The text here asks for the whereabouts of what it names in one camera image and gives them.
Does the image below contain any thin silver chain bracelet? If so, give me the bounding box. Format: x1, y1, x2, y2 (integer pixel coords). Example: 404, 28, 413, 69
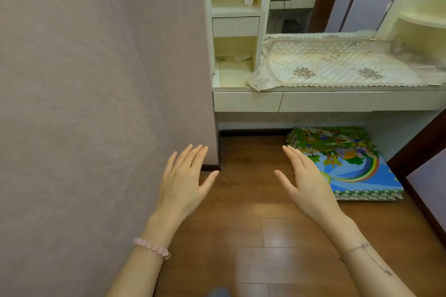
339, 241, 393, 277

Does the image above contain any person's right forearm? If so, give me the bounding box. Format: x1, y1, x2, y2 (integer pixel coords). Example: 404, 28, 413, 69
322, 215, 417, 297

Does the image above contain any colourful foam puzzle mat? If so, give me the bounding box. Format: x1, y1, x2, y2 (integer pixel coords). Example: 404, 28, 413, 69
285, 127, 405, 201

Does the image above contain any person's left forearm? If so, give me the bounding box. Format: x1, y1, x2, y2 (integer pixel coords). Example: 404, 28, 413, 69
106, 209, 185, 297

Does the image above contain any person's left hand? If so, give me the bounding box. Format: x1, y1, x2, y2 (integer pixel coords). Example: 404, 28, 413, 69
153, 143, 220, 224

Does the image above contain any pink bead bracelet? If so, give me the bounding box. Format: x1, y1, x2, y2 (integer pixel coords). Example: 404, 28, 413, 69
132, 237, 171, 260

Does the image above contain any cream dressing table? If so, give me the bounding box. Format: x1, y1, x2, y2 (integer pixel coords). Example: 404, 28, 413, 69
201, 0, 446, 134

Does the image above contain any wide white drawer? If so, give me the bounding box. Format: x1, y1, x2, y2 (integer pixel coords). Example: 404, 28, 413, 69
278, 90, 387, 113

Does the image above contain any quilted lace table cloth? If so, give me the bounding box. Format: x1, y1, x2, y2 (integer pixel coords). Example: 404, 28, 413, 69
247, 30, 446, 92

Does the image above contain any person's right hand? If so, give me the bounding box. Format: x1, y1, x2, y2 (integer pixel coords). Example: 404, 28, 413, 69
273, 145, 351, 231

